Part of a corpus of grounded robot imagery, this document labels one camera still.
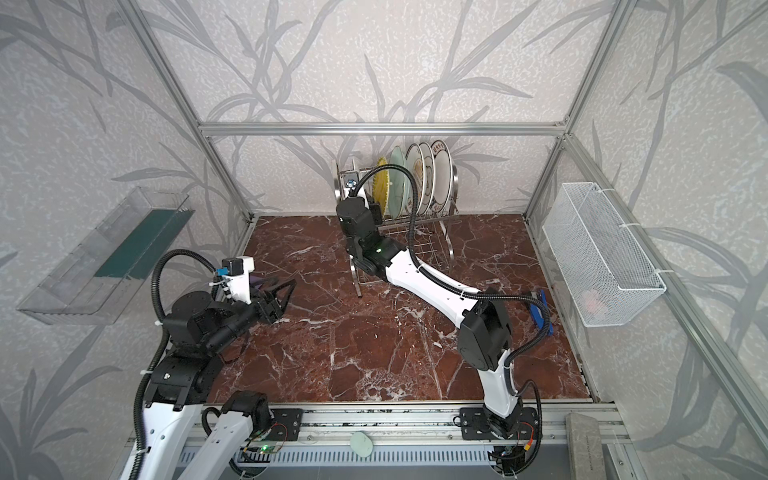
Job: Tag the white plate green text rim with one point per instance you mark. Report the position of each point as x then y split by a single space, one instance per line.
443 181

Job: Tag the yellow ribbed plate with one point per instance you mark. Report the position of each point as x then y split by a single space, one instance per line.
381 190

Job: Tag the stainless steel dish rack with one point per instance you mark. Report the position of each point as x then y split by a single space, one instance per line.
432 242

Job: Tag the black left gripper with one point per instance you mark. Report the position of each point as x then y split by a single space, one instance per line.
264 306

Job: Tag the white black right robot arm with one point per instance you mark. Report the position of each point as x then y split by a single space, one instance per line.
482 321

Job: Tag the light green flower plate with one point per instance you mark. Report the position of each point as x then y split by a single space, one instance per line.
399 188

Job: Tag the pale green oval puck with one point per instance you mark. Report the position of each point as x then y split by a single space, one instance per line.
361 444

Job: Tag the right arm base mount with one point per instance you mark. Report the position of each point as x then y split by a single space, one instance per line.
480 424

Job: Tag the clear plastic wall shelf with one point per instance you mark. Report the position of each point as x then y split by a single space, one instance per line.
97 280

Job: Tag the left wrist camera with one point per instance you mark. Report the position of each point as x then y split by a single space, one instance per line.
235 274

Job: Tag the orange sunburst plate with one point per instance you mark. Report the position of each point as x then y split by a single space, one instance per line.
359 188
416 163

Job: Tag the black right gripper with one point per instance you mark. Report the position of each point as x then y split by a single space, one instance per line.
351 207

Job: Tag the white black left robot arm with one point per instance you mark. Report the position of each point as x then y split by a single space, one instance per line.
174 388

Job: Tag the white plate black quatrefoil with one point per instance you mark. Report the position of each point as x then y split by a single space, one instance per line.
429 177

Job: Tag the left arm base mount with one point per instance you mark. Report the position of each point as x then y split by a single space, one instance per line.
286 424

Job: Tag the white wire mesh basket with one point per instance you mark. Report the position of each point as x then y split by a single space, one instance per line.
608 275

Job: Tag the purple pink spatula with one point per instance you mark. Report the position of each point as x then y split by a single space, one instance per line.
256 283

